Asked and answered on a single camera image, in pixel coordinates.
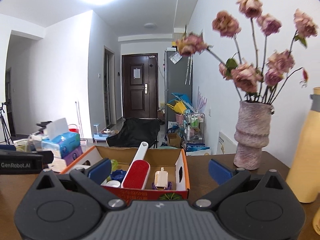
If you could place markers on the purple tissue pack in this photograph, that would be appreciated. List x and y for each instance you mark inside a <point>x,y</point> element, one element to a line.
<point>73,156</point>

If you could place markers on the white mop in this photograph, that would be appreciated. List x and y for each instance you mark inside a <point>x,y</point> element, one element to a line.
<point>79,120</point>

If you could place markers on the wall outlet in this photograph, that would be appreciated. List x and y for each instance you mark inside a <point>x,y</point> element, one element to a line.
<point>210,112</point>

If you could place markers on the pink bucket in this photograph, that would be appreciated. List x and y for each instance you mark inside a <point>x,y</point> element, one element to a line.
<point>180,117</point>

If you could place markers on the folded pale umbrella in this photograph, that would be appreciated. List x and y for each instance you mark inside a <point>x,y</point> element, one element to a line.
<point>189,70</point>

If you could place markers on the blue plastic cap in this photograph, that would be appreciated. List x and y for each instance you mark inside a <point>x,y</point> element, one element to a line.
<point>119,175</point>

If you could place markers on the cream round container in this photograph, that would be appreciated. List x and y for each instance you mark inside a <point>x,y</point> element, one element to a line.
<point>317,225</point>

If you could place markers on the black folding chair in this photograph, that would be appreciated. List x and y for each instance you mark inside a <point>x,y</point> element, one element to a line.
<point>135,132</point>

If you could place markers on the cardboard box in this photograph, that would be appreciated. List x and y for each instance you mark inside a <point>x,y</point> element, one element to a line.
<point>162,157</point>

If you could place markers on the yellow watering can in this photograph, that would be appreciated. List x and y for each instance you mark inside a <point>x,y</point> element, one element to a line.
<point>178,107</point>

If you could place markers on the pink textured vase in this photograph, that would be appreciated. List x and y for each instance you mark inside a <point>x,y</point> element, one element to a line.
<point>252,135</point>

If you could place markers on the dried pink rose bouquet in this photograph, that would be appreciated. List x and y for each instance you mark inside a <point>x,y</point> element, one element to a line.
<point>246,75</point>

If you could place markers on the white plastic cap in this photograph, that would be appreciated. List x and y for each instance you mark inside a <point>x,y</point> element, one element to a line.
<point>114,183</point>

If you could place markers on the red bucket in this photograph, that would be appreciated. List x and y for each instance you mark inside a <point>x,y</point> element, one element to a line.
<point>73,129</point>

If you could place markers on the white and blue bag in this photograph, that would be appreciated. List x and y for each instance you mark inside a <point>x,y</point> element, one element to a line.
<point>198,150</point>

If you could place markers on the grey refrigerator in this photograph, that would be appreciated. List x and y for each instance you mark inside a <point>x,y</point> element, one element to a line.
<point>176,80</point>

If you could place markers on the beige small bottle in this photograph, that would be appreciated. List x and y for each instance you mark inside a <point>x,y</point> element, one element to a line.
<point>160,177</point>

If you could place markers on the metal rack trolley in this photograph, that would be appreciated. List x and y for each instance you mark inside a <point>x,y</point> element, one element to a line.
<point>194,127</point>

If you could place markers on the red lint brush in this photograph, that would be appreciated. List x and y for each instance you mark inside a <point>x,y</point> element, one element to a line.
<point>136,175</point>

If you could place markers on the light green plastic cap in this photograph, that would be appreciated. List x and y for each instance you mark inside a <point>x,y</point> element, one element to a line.
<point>113,164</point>

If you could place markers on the clear plastic bag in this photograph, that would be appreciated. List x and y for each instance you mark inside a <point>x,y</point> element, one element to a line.
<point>175,58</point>

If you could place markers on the blue pet water feeder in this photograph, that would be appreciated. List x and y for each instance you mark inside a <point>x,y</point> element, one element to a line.
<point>100,135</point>

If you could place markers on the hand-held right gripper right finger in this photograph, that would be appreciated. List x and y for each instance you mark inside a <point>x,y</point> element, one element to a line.
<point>220,172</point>

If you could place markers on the purple plastic cap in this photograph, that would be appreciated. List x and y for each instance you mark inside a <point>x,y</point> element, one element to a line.
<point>170,186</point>

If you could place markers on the white lidded container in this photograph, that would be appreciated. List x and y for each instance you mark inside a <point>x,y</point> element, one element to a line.
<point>37,137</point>

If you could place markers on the paper sheet on door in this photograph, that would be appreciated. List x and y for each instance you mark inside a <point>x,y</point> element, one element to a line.
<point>136,73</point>

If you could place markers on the cream yellow bottle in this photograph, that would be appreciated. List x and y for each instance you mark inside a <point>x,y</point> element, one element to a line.
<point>306,150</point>

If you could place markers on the brown entrance door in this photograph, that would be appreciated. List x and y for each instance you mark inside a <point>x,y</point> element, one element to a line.
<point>140,92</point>

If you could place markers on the white board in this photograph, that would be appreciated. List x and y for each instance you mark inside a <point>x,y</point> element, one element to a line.
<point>226,143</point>

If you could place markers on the black tripod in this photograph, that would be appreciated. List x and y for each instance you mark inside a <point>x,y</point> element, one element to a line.
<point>3,120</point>

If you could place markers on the green plastic basin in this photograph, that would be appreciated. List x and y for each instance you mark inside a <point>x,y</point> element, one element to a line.
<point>170,148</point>

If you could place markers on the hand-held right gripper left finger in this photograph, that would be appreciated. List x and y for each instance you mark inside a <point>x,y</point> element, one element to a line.
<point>101,171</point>

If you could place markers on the purple feather decoration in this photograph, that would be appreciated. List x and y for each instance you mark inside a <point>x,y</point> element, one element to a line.
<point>202,100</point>

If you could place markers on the small cardboard carton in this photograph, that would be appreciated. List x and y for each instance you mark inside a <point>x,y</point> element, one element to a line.
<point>174,140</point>

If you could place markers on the blue tissue pack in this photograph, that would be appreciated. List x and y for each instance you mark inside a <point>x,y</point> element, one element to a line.
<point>65,143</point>

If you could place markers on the round ceiling lamp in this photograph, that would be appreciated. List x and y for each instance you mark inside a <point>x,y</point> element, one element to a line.
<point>150,25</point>

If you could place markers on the grey interior doorway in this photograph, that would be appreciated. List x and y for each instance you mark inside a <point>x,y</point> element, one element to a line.
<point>110,87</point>

